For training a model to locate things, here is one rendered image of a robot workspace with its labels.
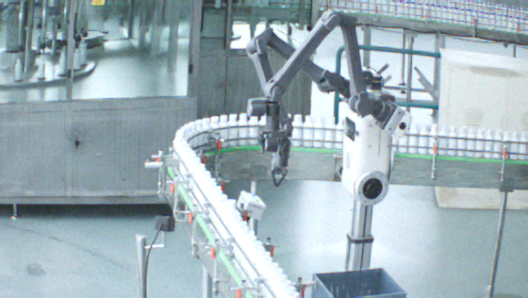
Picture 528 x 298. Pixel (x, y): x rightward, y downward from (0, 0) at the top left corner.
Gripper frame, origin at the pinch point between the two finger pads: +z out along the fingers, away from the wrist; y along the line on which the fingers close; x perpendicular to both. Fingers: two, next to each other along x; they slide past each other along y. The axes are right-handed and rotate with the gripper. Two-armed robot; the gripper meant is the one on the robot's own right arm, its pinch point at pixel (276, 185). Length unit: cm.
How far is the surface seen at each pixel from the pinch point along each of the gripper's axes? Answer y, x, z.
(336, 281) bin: 44, 31, 24
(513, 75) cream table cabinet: -357, 175, -29
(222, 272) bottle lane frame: 47, -15, 28
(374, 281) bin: 39, 48, 23
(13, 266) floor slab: -164, -159, 137
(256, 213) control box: 6.6, -5.9, 12.2
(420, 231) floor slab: -299, 114, 95
